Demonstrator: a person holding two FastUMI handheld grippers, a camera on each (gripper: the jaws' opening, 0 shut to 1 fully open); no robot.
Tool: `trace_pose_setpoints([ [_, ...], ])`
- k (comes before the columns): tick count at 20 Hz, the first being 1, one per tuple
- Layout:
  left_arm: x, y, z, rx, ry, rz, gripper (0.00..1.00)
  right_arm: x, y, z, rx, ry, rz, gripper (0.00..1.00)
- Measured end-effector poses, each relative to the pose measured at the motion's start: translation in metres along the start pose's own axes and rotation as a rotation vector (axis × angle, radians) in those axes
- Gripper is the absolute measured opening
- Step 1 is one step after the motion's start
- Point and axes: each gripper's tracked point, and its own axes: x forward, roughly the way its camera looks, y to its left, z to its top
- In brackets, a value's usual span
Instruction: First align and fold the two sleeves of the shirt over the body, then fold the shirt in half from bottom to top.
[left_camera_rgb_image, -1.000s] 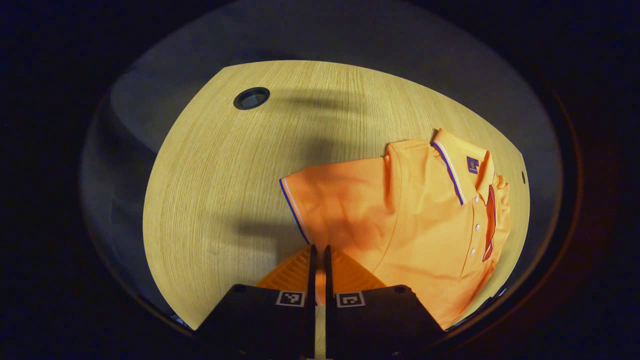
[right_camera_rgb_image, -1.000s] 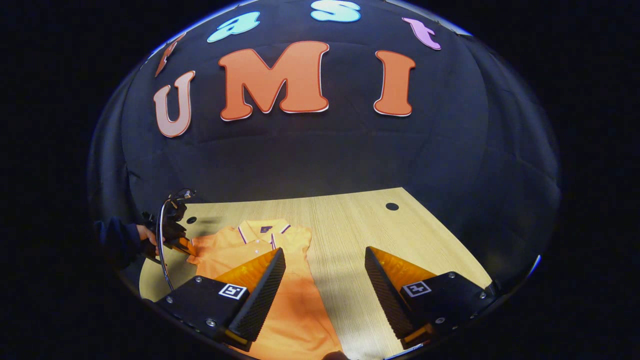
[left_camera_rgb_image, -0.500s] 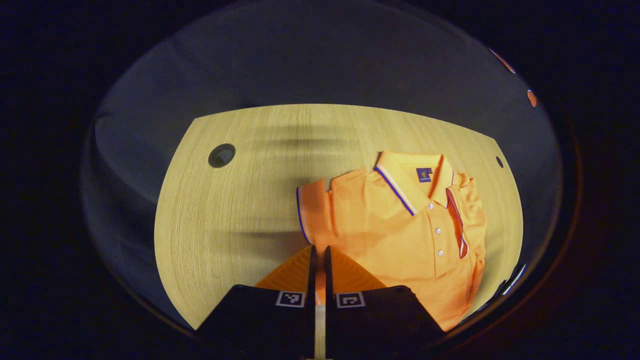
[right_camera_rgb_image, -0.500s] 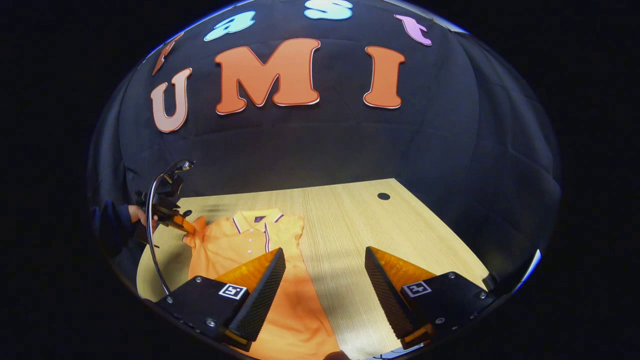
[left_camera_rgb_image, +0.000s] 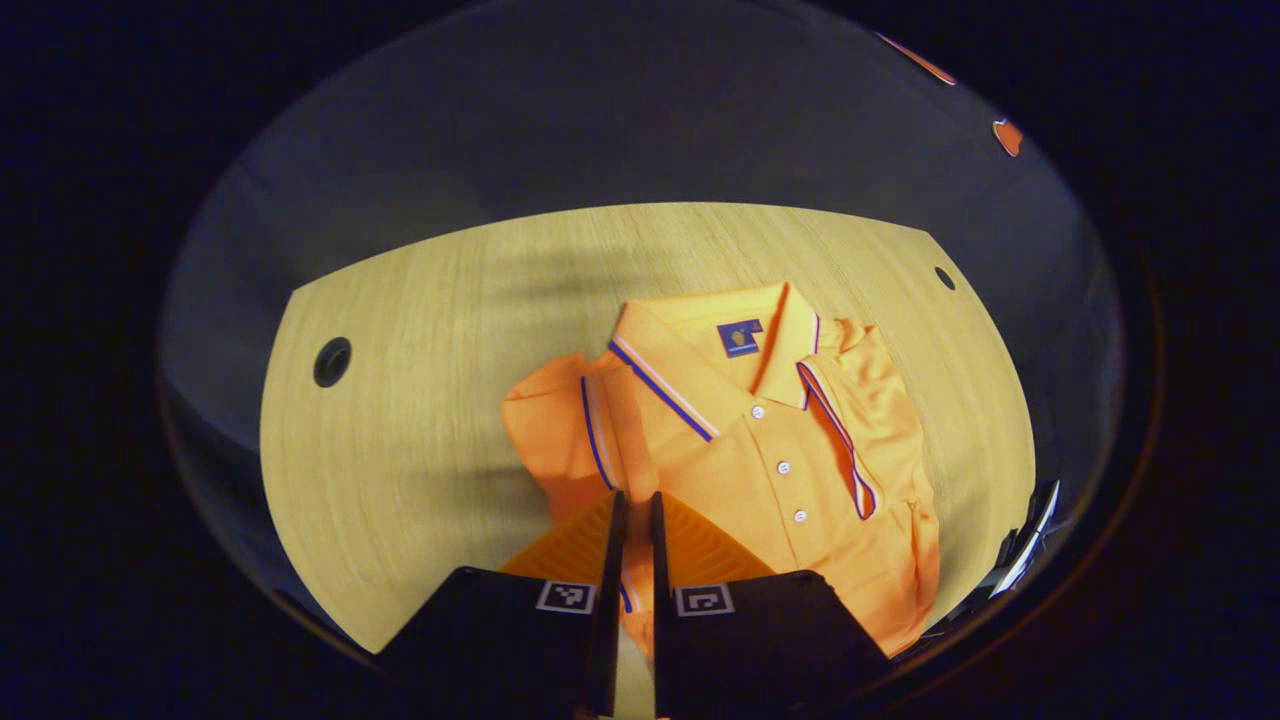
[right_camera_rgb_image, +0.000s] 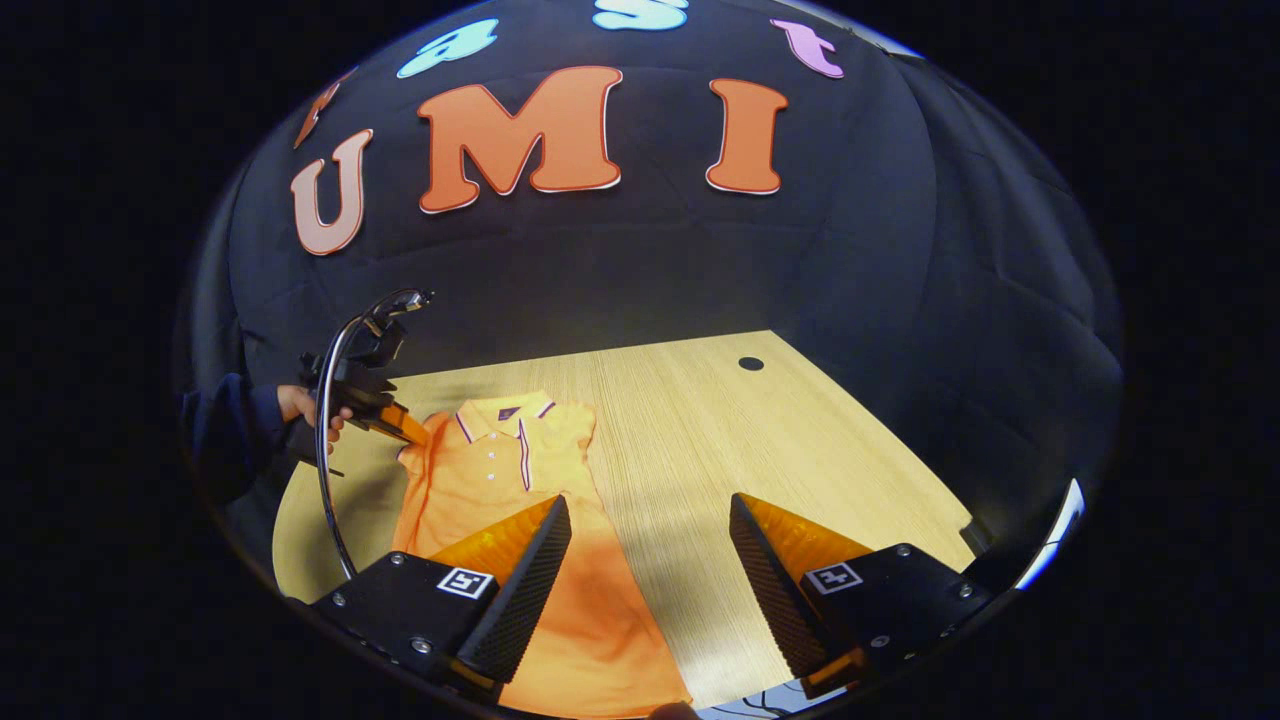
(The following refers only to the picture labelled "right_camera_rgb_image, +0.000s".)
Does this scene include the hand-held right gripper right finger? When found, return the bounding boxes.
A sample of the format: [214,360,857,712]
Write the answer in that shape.
[728,492,996,699]

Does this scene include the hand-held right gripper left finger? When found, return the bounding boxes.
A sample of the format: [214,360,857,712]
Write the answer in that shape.
[310,495,573,701]

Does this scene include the orange polo T-shirt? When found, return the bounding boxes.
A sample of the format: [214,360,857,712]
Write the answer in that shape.
[392,392,693,719]

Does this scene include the silver gripper cable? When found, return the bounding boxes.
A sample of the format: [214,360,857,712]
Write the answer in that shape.
[314,288,433,581]

